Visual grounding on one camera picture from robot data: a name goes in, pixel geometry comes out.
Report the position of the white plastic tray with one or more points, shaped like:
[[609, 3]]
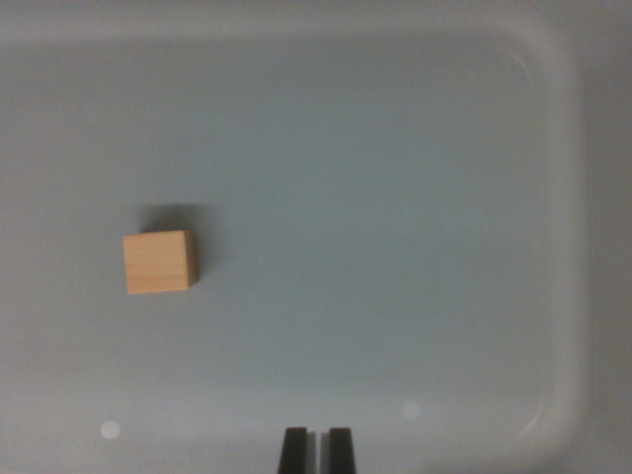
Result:
[[370, 197]]

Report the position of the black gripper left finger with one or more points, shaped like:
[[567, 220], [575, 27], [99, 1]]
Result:
[[295, 454]]

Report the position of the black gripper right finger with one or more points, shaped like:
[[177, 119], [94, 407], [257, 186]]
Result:
[[341, 454]]

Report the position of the light wooden cube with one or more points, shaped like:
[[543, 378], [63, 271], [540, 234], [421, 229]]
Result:
[[157, 262]]

